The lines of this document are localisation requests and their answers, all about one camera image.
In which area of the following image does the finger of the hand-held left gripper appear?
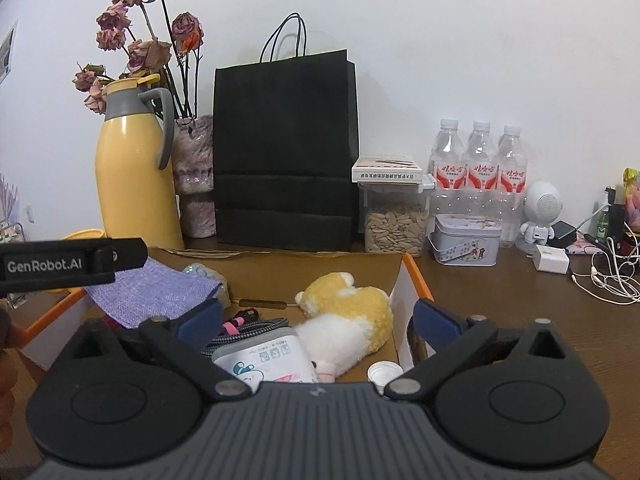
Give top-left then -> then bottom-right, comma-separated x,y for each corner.
97,237 -> 149,275

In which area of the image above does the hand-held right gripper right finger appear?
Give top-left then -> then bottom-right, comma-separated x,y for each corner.
384,298 -> 583,403

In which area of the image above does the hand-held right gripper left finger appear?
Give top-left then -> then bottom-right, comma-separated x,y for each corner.
59,300 -> 251,403

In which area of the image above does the purple woven pouch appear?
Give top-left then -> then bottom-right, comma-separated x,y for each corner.
86,257 -> 223,331

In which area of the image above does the braided cable with pink tie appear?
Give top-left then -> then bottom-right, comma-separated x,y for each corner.
202,307 -> 291,358

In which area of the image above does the iridescent plastic wrap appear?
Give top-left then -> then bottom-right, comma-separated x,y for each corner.
180,262 -> 231,294

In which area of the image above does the white ribbed bottle cap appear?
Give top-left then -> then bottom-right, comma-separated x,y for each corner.
367,362 -> 405,396

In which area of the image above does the white plastic bottle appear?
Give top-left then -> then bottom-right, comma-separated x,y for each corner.
211,332 -> 321,393

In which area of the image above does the yellow and white plush toy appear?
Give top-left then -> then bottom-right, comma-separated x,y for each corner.
294,271 -> 395,378

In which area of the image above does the red cardboard box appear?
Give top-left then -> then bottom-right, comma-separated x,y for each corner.
20,247 -> 436,391

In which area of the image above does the person's left hand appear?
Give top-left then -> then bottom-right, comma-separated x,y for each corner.
0,309 -> 26,446

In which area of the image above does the yellow thermos jug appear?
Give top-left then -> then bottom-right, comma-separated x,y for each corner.
95,74 -> 186,251

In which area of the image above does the printed tin box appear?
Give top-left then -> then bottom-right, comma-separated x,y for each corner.
426,213 -> 502,265

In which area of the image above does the clear seed container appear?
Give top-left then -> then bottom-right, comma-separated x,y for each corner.
357,175 -> 436,254

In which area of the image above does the white charger block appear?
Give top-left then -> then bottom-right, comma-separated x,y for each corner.
531,244 -> 571,275

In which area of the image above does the clear water bottle red label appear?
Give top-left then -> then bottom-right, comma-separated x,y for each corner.
465,121 -> 499,218
431,119 -> 468,218
497,125 -> 530,248

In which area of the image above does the black power adapter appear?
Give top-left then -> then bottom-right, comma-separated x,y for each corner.
550,221 -> 579,249

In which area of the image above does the white robot toy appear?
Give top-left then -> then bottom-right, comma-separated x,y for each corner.
515,181 -> 563,252

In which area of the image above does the flat white box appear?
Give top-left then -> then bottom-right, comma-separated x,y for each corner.
351,154 -> 423,184

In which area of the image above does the black paper bag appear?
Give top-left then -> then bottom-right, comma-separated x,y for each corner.
212,12 -> 361,252

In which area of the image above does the green bottle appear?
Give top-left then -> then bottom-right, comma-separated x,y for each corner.
595,187 -> 626,253

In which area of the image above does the dried rose bouquet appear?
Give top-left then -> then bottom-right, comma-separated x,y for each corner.
75,0 -> 205,117

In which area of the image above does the green and pink snack bag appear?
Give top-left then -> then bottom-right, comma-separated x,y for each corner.
622,167 -> 640,233

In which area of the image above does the bundle of white cables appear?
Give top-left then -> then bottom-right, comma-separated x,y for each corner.
570,237 -> 640,306

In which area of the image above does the wall picture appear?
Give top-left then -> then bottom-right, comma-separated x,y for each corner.
0,20 -> 19,84

